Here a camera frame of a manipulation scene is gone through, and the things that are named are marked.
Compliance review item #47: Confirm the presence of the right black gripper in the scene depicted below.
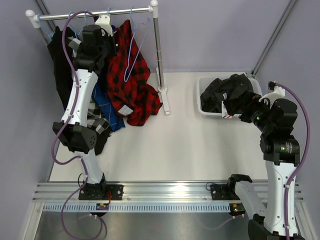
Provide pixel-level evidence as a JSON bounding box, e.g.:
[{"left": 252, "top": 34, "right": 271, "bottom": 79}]
[{"left": 223, "top": 89, "right": 275, "bottom": 134}]

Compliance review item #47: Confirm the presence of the dark pinstriped shirt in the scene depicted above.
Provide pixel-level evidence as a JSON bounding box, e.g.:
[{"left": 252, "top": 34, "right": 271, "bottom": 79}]
[{"left": 200, "top": 73, "right": 254, "bottom": 113}]

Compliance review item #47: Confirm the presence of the light blue wire hanger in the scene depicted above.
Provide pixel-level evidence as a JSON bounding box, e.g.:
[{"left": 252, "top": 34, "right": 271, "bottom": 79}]
[{"left": 123, "top": 6, "right": 152, "bottom": 83}]

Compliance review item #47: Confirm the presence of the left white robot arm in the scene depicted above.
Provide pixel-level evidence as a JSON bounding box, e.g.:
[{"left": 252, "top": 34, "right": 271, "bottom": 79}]
[{"left": 52, "top": 24, "right": 114, "bottom": 201}]

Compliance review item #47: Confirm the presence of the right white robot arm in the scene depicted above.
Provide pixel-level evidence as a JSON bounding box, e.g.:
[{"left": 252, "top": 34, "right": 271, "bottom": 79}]
[{"left": 223, "top": 91, "right": 302, "bottom": 240}]

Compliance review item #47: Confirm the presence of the red black plaid shirt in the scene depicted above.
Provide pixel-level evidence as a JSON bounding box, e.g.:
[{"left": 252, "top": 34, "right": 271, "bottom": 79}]
[{"left": 105, "top": 19, "right": 162, "bottom": 127}]

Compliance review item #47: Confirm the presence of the blue plaid shirt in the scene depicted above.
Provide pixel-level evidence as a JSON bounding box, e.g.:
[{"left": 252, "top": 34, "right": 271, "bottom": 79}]
[{"left": 92, "top": 82, "right": 125, "bottom": 132}]

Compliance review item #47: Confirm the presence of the blue hanger of black shirt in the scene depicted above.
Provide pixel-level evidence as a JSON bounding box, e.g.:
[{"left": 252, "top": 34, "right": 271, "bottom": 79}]
[{"left": 36, "top": 14, "right": 53, "bottom": 41}]

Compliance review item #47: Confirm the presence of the grey white plaid shirt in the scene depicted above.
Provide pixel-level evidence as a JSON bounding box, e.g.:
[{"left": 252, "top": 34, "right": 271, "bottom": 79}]
[{"left": 65, "top": 36, "right": 110, "bottom": 135}]

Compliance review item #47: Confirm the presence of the white plastic basket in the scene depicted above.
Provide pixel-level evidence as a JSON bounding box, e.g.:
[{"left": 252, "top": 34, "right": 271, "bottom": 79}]
[{"left": 196, "top": 76, "right": 263, "bottom": 120}]

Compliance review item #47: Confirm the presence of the metal clothes rack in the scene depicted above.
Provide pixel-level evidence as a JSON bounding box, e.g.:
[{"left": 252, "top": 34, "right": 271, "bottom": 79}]
[{"left": 25, "top": 0, "right": 171, "bottom": 116}]

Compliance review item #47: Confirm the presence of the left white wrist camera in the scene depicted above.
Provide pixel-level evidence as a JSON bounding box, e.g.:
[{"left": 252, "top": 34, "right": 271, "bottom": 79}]
[{"left": 95, "top": 13, "right": 114, "bottom": 36}]

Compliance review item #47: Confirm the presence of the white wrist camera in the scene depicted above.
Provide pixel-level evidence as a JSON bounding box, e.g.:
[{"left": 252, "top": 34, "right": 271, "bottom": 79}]
[
  {"left": 95, "top": 13, "right": 114, "bottom": 36},
  {"left": 258, "top": 81, "right": 286, "bottom": 106}
]

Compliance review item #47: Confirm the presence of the right aluminium frame post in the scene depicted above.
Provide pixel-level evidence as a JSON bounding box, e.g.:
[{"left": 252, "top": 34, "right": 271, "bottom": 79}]
[{"left": 251, "top": 0, "right": 299, "bottom": 77}]

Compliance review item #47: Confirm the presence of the aluminium frame post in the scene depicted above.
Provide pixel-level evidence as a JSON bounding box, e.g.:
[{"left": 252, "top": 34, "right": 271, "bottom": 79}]
[
  {"left": 34, "top": 0, "right": 56, "bottom": 44},
  {"left": 251, "top": 0, "right": 299, "bottom": 77}
]

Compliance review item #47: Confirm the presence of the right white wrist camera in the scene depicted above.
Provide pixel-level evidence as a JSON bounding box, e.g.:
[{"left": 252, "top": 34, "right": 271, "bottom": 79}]
[{"left": 258, "top": 81, "right": 286, "bottom": 106}]

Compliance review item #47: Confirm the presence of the left aluminium frame post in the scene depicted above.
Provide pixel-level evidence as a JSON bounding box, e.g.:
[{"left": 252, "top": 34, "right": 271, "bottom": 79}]
[{"left": 34, "top": 0, "right": 56, "bottom": 44}]

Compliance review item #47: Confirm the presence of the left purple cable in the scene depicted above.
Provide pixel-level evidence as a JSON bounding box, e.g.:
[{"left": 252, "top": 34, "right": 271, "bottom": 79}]
[{"left": 51, "top": 11, "right": 97, "bottom": 166}]

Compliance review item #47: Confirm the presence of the aluminium mounting rail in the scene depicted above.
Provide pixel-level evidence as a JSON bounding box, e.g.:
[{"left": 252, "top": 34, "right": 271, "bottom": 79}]
[{"left": 32, "top": 181, "right": 305, "bottom": 202}]

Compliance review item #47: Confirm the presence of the white slotted cable duct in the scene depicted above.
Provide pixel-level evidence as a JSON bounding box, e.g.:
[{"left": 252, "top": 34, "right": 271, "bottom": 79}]
[{"left": 43, "top": 202, "right": 231, "bottom": 213}]

